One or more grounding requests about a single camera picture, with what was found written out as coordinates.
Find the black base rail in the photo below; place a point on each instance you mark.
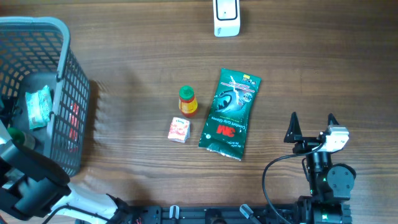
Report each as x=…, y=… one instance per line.
x=208, y=215

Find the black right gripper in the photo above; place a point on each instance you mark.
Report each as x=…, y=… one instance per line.
x=294, y=134

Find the orange sauce bottle green cap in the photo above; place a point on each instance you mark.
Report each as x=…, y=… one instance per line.
x=188, y=104

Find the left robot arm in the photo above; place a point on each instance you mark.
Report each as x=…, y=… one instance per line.
x=33, y=185

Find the small red white carton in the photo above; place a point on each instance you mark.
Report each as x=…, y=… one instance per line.
x=179, y=130

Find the grey plastic mesh basket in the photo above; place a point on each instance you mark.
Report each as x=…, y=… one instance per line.
x=35, y=52

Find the green lid glass jar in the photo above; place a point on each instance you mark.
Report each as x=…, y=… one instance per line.
x=22, y=138

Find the white barcode scanner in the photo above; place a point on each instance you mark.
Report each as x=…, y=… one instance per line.
x=227, y=19

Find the pale green tissue packet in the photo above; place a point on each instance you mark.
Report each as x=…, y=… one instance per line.
x=39, y=107

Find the green 3M gloves packet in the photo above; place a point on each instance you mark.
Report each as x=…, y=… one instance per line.
x=226, y=127

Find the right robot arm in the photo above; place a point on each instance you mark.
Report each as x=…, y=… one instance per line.
x=330, y=184

